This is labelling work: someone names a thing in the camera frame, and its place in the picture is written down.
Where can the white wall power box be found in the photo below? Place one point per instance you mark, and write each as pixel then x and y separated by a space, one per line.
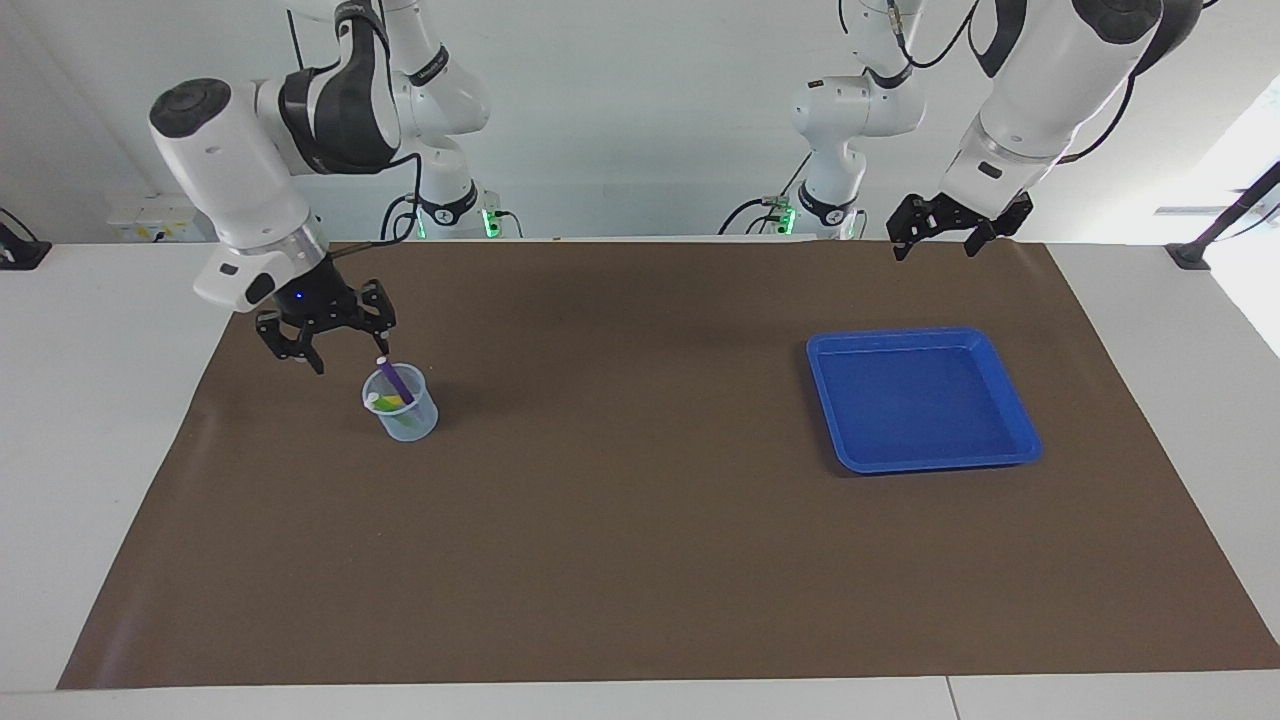
pixel 160 218

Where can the blue plastic tray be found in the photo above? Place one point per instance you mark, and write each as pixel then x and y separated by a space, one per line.
pixel 920 400

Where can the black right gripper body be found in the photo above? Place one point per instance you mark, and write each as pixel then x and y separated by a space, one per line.
pixel 325 305

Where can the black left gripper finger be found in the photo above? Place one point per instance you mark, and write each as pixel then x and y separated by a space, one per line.
pixel 1005 225
pixel 908 222

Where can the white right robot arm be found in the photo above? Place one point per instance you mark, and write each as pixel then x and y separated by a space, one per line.
pixel 230 150

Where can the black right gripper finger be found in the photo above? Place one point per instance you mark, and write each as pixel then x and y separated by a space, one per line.
pixel 285 340
pixel 380 310

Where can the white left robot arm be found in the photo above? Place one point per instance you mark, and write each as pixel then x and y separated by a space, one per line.
pixel 1050 70

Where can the translucent plastic cup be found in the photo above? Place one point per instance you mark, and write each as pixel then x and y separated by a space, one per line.
pixel 410 428

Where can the yellow marker pen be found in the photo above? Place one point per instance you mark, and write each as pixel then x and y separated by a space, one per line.
pixel 385 402

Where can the purple marker pen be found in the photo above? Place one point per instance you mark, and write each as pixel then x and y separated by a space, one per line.
pixel 393 378

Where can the green marker pen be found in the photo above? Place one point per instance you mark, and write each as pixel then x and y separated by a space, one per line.
pixel 405 402

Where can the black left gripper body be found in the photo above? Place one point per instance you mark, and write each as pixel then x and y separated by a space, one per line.
pixel 965 215

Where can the brown table mat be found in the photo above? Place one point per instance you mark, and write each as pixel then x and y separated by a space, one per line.
pixel 640 520

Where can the black clamp stand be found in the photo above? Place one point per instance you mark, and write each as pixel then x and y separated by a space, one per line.
pixel 1195 250

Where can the black table clamp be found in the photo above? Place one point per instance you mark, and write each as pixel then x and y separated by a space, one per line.
pixel 25 255

